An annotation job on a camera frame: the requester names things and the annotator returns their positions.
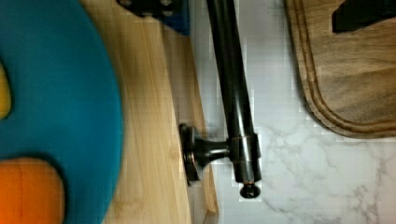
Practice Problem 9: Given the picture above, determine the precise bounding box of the yellow banana piece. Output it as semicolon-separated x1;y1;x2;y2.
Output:
0;64;11;119

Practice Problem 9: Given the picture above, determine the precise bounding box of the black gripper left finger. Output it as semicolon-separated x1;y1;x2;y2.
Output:
116;0;191;35

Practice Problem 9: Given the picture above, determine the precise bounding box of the black drawer handle bar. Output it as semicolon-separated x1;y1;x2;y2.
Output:
179;0;262;199

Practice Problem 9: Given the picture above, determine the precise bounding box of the teal plate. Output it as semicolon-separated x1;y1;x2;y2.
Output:
0;0;122;224

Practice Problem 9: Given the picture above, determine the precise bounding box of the orange fruit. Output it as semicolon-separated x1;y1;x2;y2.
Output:
0;158;65;224

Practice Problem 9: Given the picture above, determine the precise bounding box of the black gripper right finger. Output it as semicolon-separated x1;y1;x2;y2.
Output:
332;0;396;33

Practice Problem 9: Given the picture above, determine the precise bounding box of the wooden cutting board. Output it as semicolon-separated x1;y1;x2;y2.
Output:
284;0;396;138

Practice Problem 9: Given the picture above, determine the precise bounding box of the wooden drawer box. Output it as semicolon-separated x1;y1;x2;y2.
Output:
79;0;219;224

